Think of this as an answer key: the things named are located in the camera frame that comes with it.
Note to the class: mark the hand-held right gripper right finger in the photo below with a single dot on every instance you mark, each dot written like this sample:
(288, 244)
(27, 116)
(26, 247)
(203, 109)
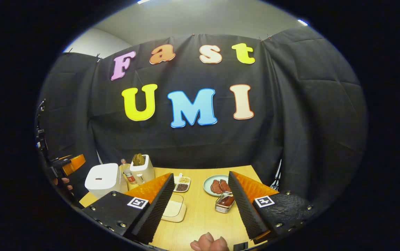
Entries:
(245, 209)

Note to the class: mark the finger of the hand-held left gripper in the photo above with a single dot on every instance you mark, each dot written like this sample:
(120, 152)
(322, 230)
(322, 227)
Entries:
(74, 164)

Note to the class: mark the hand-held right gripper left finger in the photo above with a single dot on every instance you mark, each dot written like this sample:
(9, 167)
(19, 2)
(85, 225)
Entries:
(151, 216)

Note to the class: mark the cream tray of rice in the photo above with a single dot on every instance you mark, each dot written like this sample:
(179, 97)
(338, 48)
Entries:
(173, 209)

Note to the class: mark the white rice cooker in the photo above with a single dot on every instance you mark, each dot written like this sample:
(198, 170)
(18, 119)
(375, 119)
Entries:
(102, 177)

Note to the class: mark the red meat slice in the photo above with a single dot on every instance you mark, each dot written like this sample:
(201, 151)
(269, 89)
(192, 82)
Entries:
(216, 187)
(225, 185)

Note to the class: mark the white toaster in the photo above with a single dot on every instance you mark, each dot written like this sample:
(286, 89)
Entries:
(144, 172)

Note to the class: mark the white divided bean dish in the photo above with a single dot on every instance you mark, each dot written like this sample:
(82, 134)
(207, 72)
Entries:
(182, 184)

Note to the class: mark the pale green plate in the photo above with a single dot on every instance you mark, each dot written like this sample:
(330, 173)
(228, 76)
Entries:
(207, 184)

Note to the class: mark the clear plastic bottle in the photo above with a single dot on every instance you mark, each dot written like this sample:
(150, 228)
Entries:
(127, 172)

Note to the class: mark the brown bread slice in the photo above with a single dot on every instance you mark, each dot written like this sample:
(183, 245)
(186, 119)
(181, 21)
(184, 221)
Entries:
(136, 159)
(142, 159)

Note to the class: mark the black backdrop cloth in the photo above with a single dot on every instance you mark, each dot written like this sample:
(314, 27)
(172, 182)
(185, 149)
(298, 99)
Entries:
(308, 122)

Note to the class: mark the ceiling light panel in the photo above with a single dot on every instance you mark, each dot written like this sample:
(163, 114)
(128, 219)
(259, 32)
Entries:
(143, 1)
(302, 22)

